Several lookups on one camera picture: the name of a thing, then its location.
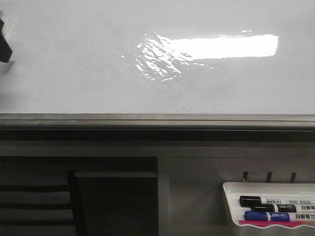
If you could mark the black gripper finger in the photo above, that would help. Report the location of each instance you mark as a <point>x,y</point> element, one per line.
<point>5,50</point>

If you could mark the black striped chair back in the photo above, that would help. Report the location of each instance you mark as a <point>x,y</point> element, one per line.
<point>40,203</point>

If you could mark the black metal hook left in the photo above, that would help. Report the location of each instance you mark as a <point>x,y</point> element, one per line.
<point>245,176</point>

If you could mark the black metal hook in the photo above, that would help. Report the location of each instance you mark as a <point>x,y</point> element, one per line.
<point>269,176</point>
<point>245,176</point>
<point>293,177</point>

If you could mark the black capped marker top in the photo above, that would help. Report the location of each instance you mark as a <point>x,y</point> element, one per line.
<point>250,201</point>

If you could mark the black capped marker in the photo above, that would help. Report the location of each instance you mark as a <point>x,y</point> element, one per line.
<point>250,201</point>
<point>284,208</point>

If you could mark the black metal hook middle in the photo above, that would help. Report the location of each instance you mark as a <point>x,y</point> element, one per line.
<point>269,176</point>

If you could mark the blue capped marker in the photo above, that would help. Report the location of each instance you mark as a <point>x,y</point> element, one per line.
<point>279,216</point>

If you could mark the white plastic marker tray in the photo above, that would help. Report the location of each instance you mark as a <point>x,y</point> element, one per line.
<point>302,194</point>

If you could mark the black capped marker middle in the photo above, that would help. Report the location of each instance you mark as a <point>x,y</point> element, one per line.
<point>284,208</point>

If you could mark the black metal hook right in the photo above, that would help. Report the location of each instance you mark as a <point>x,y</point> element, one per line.
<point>293,177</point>

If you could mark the white whiteboard with grey frame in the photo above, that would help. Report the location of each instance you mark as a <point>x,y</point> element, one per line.
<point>190,57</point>

